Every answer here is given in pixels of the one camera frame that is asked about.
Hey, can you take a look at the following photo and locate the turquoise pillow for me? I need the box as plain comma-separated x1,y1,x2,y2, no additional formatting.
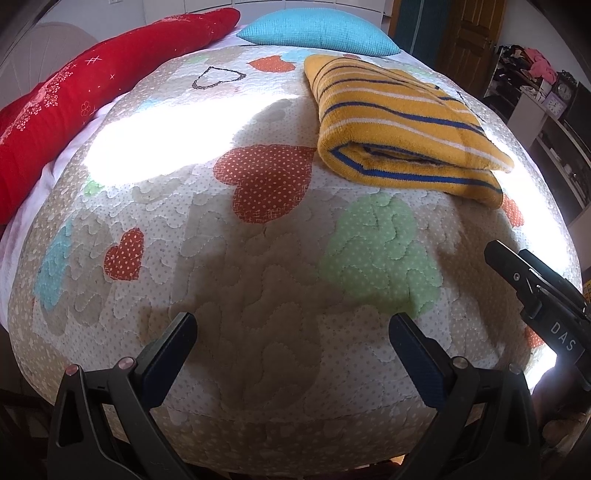
236,0,402,57

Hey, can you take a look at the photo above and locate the white bed sheet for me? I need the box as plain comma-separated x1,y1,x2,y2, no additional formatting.
0,99,122,243

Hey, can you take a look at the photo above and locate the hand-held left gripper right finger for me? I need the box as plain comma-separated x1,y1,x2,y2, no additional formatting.
389,312,542,480

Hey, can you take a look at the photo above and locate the beige padded headboard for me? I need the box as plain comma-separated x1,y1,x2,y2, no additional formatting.
0,21,94,114

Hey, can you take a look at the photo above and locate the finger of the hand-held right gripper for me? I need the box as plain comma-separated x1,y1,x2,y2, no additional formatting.
484,240,557,326
518,249,583,298

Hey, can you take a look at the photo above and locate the red embroidered pillow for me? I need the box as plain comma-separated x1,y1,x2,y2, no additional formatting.
0,7,242,226

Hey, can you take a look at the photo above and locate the teal curtain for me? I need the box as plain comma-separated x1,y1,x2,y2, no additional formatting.
392,0,457,57

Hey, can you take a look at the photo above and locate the heart patterned quilt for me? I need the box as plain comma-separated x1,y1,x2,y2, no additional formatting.
7,39,583,477

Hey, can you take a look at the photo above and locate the wooden door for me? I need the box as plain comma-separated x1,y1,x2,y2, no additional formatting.
445,0,507,78

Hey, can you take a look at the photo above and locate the cluttered shelf unit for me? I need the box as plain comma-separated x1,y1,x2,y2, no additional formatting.
482,44,591,228

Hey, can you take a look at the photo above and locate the black table clock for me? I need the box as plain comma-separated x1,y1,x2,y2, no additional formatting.
554,71,579,103

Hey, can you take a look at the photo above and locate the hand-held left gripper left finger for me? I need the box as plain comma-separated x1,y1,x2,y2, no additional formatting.
47,312,199,480

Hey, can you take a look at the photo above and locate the pink cloth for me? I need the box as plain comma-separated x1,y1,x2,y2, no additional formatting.
527,48,558,85

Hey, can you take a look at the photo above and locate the yellow striped knit sweater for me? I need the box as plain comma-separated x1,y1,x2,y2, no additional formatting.
304,53,516,209

